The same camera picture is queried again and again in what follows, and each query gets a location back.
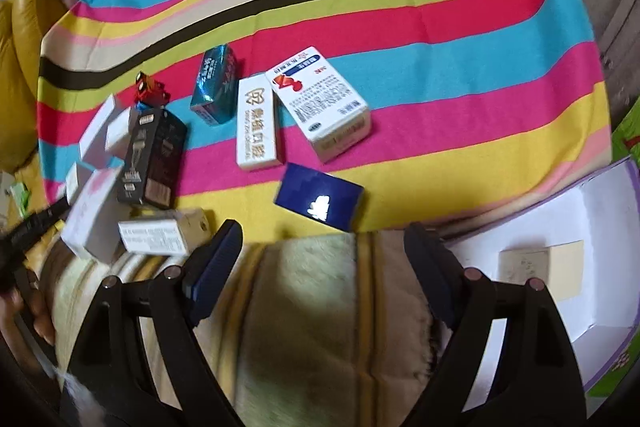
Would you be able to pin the plain white box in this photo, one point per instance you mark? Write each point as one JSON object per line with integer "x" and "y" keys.
{"x": 95, "y": 132}
{"x": 117, "y": 132}

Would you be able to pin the striped plush blanket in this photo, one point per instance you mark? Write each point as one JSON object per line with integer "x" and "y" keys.
{"x": 300, "y": 307}

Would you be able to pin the flat cream box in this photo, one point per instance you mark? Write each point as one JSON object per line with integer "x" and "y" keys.
{"x": 560, "y": 267}

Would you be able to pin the blue toy block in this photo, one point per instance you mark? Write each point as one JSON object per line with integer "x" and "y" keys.
{"x": 144, "y": 107}

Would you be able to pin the black applicator box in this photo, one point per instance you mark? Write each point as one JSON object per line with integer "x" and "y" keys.
{"x": 150, "y": 157}

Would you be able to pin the white box gold print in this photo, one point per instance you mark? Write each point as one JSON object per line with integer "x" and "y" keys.
{"x": 257, "y": 127}

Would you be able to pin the yellow leather cushion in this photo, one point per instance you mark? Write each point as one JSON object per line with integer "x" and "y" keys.
{"x": 25, "y": 57}

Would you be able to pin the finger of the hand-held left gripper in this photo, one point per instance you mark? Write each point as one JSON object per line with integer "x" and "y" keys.
{"x": 35, "y": 227}

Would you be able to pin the white cardboard box purple edge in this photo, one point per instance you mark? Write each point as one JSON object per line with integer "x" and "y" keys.
{"x": 525, "y": 217}

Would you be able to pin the teal foil box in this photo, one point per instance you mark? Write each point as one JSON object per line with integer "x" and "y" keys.
{"x": 215, "y": 82}

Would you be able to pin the green white packet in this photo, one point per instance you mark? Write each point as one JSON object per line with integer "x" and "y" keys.
{"x": 20, "y": 197}

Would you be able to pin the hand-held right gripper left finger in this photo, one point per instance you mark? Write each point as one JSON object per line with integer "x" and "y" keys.
{"x": 215, "y": 259}

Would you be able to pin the cream printed box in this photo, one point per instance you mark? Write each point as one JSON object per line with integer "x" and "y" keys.
{"x": 160, "y": 232}

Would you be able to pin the red toy car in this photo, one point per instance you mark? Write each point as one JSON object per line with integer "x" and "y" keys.
{"x": 147, "y": 91}

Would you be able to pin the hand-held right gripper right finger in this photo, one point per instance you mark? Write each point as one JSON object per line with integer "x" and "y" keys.
{"x": 426, "y": 259}

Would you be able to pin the small white box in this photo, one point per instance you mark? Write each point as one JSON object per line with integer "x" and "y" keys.
{"x": 77, "y": 182}

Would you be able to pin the rainbow striped tablecloth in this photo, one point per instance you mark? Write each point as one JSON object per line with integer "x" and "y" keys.
{"x": 400, "y": 7}

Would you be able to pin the navy blue box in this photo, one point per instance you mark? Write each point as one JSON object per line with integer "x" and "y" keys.
{"x": 310, "y": 187}

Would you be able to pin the white medicine box blue print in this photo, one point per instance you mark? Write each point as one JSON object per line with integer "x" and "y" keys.
{"x": 320, "y": 107}

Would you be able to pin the person's left hand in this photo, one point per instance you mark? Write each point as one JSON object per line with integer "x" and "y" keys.
{"x": 40, "y": 317}

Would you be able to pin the white box pink print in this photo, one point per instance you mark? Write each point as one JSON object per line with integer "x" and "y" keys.
{"x": 95, "y": 212}

